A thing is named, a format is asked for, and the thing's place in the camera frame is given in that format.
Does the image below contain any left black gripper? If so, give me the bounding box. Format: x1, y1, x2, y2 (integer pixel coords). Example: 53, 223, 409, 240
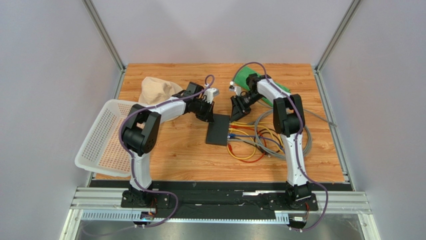
193, 98, 215, 124

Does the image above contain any black network switch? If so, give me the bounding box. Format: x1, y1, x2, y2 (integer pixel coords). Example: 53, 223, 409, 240
205, 113, 230, 147

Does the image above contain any yellow ethernet cable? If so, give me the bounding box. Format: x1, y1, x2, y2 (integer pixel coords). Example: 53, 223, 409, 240
229, 121, 287, 151
226, 136, 258, 161

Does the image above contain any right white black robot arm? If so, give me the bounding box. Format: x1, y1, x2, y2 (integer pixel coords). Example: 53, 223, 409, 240
229, 73, 312, 210

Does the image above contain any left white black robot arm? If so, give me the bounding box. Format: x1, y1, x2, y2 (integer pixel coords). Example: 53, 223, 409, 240
119, 82, 219, 207

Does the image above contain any green cloth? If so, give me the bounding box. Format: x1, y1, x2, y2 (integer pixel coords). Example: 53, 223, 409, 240
233, 66, 291, 107

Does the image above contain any beige cloth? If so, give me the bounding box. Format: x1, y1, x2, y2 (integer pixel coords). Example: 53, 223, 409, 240
138, 76, 183, 107

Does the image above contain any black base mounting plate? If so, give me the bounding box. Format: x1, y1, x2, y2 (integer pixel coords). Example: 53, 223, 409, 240
121, 180, 319, 220

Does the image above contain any white plastic basket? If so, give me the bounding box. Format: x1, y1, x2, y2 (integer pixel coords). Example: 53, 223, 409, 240
74, 99, 136, 178

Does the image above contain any red ethernet cable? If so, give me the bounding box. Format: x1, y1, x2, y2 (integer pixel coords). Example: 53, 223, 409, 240
228, 125, 267, 132
226, 142, 267, 164

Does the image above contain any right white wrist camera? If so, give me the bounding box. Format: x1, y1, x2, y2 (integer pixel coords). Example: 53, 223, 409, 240
228, 81, 242, 96

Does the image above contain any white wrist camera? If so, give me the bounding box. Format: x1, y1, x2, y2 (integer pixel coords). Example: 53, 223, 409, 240
202, 87, 220, 104
228, 81, 242, 96

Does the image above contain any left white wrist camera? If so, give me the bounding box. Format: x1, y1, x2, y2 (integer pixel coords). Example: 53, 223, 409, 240
202, 87, 220, 104

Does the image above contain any grey ethernet cable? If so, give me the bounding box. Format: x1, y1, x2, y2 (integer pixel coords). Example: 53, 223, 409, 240
226, 99, 337, 160

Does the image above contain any black ethernet cable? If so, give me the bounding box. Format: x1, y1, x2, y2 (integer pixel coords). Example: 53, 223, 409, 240
257, 128, 284, 157

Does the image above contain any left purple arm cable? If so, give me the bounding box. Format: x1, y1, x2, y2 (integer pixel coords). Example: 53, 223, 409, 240
119, 74, 216, 229

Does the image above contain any aluminium frame rail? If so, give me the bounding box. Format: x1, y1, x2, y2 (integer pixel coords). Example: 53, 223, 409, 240
60, 187, 380, 240

